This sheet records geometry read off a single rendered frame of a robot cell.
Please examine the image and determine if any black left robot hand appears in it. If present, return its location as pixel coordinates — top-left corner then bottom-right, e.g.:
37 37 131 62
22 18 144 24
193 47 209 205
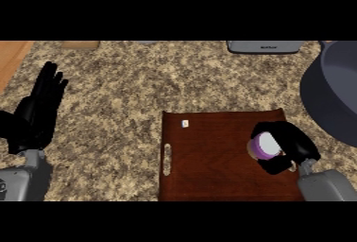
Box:
0 60 69 156

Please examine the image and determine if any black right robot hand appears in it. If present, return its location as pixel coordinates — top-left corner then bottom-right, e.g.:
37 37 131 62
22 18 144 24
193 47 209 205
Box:
249 120 321 176

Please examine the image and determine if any purple-rimmed can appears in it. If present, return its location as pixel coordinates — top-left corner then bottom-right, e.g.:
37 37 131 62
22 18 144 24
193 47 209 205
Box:
245 130 283 161

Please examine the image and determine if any dark grey pot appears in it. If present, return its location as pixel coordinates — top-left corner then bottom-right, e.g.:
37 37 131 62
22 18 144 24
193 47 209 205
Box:
298 40 357 148

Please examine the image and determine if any dark brown wooden tray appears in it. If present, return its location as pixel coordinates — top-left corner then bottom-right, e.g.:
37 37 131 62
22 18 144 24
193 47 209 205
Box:
158 108 307 202

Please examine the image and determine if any orange wooden board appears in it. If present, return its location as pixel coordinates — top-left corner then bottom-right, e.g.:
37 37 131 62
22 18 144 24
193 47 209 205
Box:
0 40 37 95

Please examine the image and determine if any pale wooden block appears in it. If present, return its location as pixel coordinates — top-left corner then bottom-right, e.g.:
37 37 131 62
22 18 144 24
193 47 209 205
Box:
60 40 100 50

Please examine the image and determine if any grey appliance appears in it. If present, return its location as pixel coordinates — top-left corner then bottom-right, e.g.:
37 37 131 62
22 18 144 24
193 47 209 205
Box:
226 40 304 55

